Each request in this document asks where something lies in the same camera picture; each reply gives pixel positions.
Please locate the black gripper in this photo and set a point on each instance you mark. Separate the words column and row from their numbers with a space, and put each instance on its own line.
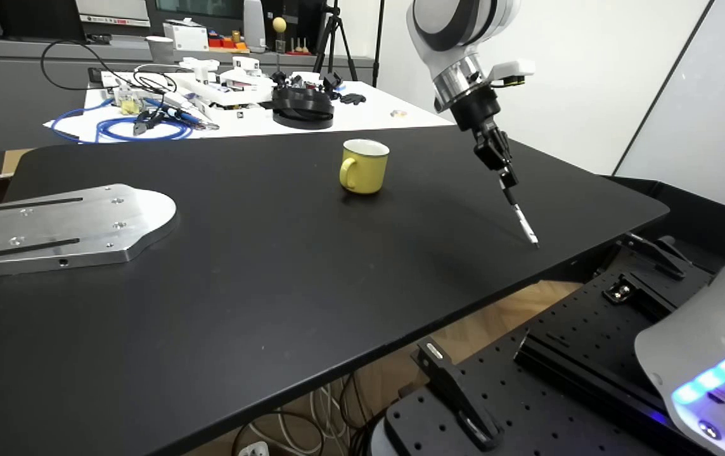
column 475, row 113

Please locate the black and white pen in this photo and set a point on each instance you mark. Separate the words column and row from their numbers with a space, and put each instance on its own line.
column 521, row 216

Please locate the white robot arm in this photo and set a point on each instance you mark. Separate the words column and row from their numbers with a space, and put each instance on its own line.
column 682, row 355

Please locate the yellow enamel cup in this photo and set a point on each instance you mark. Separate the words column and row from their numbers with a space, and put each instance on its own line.
column 364, row 167

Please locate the black optical breadboard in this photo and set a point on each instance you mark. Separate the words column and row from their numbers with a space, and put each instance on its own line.
column 534, row 417

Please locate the white device pile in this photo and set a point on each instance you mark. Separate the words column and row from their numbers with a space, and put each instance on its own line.
column 215, row 84

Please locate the aluminium mounting plate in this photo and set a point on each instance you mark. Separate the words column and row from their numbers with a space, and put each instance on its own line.
column 89, row 226

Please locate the black camera tripod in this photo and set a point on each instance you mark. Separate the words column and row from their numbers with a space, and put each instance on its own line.
column 327, row 37

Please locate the black aluminium rail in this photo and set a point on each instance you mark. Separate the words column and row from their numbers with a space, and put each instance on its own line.
column 589, row 383

